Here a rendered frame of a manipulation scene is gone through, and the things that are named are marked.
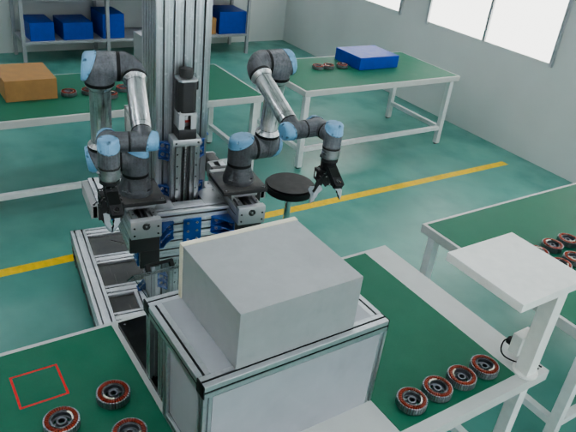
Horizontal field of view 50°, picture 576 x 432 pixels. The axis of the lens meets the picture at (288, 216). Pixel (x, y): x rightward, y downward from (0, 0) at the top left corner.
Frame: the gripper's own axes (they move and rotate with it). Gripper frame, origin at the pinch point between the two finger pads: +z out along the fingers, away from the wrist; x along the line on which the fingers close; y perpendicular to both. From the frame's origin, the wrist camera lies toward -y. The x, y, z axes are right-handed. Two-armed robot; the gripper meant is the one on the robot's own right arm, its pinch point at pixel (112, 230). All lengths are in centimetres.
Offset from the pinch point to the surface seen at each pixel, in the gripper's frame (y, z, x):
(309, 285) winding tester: -72, -16, -43
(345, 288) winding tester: -73, -14, -55
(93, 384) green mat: -34, 40, 15
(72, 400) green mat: -39, 40, 22
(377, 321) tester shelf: -72, 4, -71
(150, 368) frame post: -40, 33, -4
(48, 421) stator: -49, 37, 31
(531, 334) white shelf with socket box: -80, 22, -140
